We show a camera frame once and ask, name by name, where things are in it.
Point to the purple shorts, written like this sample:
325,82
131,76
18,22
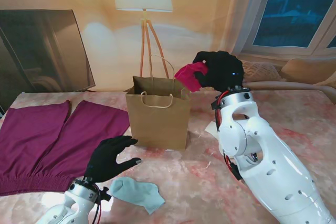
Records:
31,145

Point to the plain tan cushion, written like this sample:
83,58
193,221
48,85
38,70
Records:
307,70

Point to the sheer white curtain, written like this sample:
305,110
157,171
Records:
236,24

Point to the beige sofa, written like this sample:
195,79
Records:
288,85

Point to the red sock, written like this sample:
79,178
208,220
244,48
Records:
189,75

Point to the kraft paper bag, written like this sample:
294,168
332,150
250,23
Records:
157,127

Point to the light blue sock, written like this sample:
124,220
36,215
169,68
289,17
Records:
139,193

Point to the flat screen television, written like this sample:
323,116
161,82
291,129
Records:
39,51

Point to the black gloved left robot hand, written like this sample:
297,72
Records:
103,161

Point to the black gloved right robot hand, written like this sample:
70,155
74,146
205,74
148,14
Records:
225,72

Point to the white framed window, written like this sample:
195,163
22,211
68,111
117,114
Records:
294,14

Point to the knitted beige cushion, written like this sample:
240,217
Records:
260,70

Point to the white sock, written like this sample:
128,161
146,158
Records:
212,129

